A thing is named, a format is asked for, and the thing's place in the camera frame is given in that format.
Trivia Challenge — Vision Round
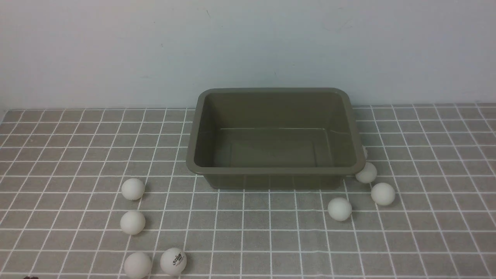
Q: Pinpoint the white printed table-tennis ball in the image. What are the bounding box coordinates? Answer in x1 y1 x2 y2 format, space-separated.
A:
160 248 187 276

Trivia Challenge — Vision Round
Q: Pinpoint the white table-tennis ball behind bin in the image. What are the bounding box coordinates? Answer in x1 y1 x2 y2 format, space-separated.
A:
362 146 368 159

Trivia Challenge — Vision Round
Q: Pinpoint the olive green plastic bin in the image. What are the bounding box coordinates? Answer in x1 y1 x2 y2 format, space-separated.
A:
186 87 366 191

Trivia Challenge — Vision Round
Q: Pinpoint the grey checked tablecloth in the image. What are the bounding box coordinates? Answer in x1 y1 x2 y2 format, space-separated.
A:
0 103 496 279

